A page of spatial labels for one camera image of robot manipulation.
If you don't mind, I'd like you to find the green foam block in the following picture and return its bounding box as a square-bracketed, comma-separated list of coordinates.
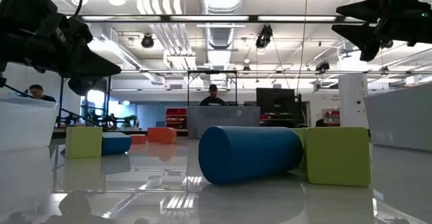
[65, 126, 103, 159]
[290, 127, 308, 173]
[305, 126, 371, 188]

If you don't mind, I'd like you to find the clear plastic bin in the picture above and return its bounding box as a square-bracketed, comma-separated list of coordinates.
[0, 95, 59, 150]
[363, 82, 432, 152]

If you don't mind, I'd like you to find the white column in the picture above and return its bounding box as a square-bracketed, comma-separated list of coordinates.
[338, 72, 369, 129]

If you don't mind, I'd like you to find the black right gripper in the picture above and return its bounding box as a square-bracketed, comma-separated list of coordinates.
[331, 0, 432, 63]

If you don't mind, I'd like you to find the black metal gantry frame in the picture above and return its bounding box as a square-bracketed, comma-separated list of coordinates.
[186, 69, 238, 107]

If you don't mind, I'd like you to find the blue foam cylinder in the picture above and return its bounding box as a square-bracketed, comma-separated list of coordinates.
[198, 125, 304, 186]

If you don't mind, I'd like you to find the person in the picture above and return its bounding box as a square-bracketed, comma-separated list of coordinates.
[23, 84, 57, 103]
[198, 84, 226, 107]

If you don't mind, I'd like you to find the black monitor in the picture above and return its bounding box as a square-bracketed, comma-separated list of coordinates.
[255, 87, 296, 117]

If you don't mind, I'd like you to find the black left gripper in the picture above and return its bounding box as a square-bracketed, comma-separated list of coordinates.
[0, 0, 122, 97]

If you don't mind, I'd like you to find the red storage bin shelf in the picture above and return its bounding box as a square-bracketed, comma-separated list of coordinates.
[164, 107, 188, 130]
[322, 108, 341, 128]

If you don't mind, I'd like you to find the black overhead light bar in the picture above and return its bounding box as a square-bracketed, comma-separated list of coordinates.
[65, 13, 377, 24]

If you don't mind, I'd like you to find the grey translucent plastic bin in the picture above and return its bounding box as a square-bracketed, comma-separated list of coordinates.
[186, 105, 261, 140]

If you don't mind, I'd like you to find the black background robot station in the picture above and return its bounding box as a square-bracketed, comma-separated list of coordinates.
[55, 75, 141, 132]

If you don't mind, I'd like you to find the blue foam block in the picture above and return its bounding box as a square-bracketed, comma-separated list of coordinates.
[101, 132, 132, 156]

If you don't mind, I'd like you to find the silver ventilation duct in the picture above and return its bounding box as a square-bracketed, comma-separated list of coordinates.
[198, 0, 246, 70]

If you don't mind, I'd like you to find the orange foam block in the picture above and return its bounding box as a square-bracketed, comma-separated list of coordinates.
[129, 134, 148, 146]
[146, 126, 178, 145]

